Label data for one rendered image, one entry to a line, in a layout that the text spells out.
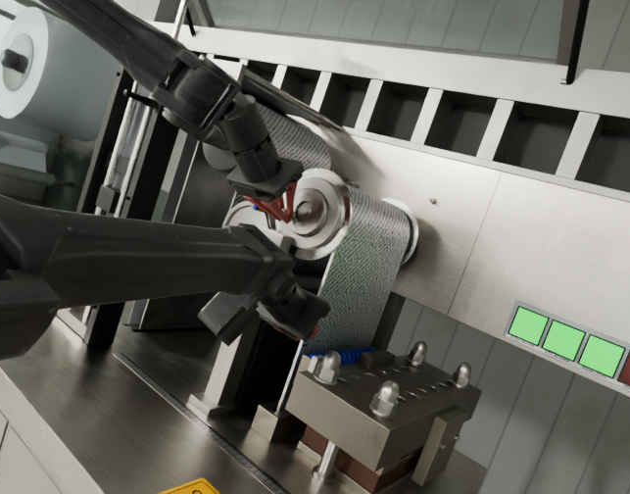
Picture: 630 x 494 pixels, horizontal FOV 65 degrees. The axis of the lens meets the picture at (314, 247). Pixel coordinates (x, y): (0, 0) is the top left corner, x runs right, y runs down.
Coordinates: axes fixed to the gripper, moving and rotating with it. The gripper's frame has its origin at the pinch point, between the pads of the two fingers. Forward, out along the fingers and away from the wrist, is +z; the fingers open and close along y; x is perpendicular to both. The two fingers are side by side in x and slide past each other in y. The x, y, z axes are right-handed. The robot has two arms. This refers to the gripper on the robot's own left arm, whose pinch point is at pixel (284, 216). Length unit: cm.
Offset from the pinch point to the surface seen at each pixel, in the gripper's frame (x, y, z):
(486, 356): 91, -16, 193
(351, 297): 0.4, 7.4, 17.5
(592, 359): 15, 42, 34
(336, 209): 4.5, 6.9, 0.5
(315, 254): -1.0, 4.8, 5.9
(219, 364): -21.0, -3.9, 15.3
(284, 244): -2.5, 0.5, 3.8
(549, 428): 79, 21, 217
